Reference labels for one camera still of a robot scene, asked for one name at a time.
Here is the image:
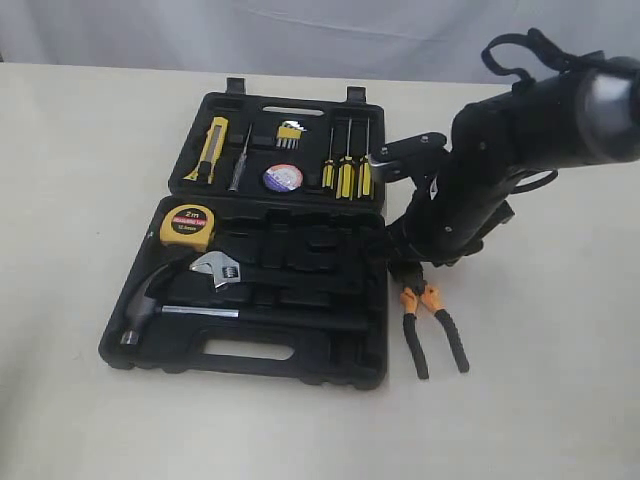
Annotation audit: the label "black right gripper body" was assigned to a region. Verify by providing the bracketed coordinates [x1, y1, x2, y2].
[405, 95, 538, 263]

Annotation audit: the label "orange black combination pliers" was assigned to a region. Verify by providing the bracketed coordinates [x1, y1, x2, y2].
[394, 279, 471, 380]

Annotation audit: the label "black electrical tape roll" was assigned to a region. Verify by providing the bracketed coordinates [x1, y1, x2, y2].
[262, 163, 304, 193]

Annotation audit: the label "yellow 2m tape measure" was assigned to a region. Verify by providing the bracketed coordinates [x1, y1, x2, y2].
[159, 204, 215, 253]

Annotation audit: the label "yellow utility knife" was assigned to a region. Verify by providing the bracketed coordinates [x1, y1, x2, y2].
[183, 116, 229, 185]

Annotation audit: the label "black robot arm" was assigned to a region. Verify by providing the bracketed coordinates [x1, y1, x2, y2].
[369, 57, 639, 290]

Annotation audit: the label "black plastic tool case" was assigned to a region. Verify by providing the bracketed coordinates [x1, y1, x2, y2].
[98, 78, 388, 390]

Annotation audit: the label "right yellow black screwdriver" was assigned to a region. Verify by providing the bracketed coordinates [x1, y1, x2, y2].
[357, 119, 374, 200]

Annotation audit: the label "middle yellow black screwdriver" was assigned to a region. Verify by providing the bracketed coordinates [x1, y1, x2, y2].
[336, 118, 354, 200]

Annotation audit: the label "small yellow black screwdriver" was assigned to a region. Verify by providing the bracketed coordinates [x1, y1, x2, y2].
[321, 127, 335, 190]

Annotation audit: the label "hex key set yellow holder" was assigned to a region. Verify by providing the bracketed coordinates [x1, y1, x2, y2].
[275, 120, 306, 150]

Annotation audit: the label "chrome adjustable wrench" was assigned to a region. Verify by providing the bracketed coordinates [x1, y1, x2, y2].
[188, 250, 364, 296]

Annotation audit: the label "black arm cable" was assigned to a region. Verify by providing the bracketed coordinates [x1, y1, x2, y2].
[479, 27, 611, 196]

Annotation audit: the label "clear handle tester screwdriver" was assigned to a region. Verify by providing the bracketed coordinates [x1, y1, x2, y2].
[228, 124, 253, 192]

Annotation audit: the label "claw hammer black handle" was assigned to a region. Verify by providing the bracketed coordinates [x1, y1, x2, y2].
[120, 264, 368, 345]

